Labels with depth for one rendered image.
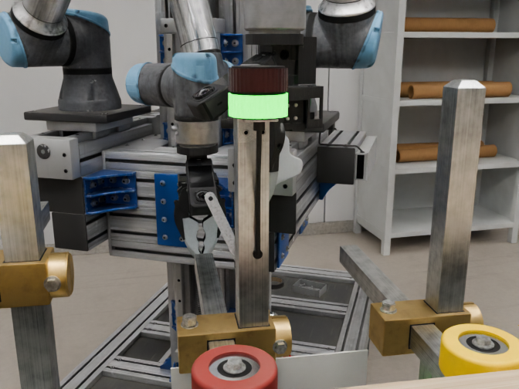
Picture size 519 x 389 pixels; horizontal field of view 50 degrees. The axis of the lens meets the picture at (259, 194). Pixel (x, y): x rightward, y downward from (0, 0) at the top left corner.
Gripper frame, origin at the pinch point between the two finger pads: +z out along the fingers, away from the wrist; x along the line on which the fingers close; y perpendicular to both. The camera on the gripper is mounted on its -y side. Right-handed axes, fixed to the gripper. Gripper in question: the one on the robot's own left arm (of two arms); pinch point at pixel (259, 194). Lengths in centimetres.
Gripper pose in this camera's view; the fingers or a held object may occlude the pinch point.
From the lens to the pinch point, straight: 72.1
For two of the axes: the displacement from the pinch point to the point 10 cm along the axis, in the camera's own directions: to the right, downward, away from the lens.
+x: -5.0, -2.3, 8.4
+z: 0.0, 9.7, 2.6
